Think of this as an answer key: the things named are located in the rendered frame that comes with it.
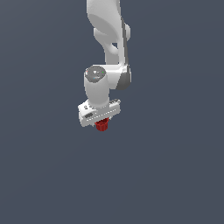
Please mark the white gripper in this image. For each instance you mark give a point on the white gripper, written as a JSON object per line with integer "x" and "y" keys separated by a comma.
{"x": 97, "y": 112}

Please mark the small red ribbed object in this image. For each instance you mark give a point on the small red ribbed object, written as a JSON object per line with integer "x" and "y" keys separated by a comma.
{"x": 102, "y": 125}

